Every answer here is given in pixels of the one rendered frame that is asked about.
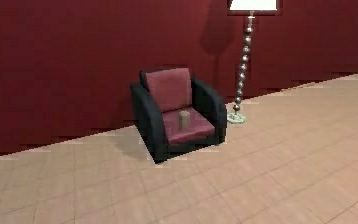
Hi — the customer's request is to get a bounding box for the grey block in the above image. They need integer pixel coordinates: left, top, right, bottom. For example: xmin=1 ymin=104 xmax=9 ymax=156
xmin=177 ymin=110 xmax=191 ymax=131

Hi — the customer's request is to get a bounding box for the black armchair with red cushions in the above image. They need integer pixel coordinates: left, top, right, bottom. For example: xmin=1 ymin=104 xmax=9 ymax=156
xmin=129 ymin=67 xmax=228 ymax=164

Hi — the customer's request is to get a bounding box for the silver beaded floor lamp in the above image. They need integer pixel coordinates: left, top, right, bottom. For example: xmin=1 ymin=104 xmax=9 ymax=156
xmin=226 ymin=0 xmax=283 ymax=125

